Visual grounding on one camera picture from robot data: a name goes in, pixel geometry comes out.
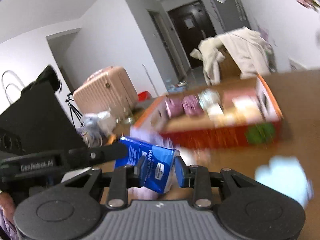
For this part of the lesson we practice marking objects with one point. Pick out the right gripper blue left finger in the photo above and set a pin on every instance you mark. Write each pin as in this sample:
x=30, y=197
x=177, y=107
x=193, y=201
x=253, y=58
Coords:
x=123, y=178

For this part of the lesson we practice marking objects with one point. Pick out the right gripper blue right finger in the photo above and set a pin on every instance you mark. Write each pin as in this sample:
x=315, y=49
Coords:
x=202, y=181

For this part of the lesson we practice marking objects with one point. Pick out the blue tissue pack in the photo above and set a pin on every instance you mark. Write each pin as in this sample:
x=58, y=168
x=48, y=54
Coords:
x=157, y=172

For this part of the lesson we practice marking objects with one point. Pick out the iridescent plastic bag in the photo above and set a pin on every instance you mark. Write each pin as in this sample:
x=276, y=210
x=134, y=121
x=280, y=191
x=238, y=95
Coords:
x=208, y=97

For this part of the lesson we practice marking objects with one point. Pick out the white foam cylinder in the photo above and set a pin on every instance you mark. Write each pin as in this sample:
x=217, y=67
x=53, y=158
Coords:
x=286, y=175

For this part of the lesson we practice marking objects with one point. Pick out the person's left hand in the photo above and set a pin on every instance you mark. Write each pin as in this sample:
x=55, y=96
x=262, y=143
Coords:
x=8, y=206

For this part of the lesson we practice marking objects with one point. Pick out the black speaker box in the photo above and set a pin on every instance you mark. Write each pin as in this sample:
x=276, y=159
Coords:
x=38, y=119

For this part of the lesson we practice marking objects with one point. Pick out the white plastic packaging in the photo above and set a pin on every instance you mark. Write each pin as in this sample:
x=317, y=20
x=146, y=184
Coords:
x=97, y=128

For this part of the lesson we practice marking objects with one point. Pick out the clear glass jar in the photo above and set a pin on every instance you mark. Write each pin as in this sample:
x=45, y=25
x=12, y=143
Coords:
x=126, y=116

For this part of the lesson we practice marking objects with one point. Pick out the orange cardboard box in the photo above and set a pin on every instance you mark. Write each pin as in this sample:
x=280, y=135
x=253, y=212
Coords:
x=199, y=132

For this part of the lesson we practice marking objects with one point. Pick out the red bucket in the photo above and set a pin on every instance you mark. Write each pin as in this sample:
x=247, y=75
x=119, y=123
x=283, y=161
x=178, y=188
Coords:
x=143, y=96

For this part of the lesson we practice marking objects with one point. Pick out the pink suitcase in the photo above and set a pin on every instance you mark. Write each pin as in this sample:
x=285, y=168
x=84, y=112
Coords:
x=109, y=89

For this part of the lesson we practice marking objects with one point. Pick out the white mop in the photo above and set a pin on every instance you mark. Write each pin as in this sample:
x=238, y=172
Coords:
x=151, y=81

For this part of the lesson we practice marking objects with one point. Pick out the brown wooden chair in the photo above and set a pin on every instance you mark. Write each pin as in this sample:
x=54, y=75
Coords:
x=229, y=70

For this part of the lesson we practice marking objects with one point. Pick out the beige coat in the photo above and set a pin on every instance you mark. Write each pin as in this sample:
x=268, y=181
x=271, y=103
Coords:
x=246, y=47

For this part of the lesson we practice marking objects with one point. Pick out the dark entrance door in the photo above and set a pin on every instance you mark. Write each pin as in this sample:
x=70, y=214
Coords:
x=193, y=24

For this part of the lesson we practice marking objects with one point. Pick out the grey refrigerator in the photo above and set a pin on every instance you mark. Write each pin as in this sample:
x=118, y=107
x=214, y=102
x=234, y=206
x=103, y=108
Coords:
x=231, y=14

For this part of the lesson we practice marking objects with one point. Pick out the white board against wall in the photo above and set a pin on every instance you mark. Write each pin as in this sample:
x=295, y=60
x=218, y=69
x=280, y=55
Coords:
x=296, y=66

